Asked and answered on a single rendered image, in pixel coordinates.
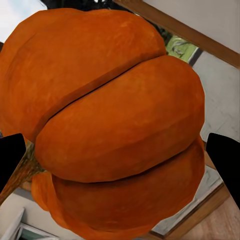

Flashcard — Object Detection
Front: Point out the pumpkin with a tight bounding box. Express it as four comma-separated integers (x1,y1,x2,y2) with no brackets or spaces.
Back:
0,8,205,240

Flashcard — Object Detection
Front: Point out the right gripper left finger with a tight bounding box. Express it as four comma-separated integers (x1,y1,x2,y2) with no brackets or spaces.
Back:
0,133,26,193

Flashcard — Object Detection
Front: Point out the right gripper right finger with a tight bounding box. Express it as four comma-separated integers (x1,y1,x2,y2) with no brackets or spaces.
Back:
206,133,240,209

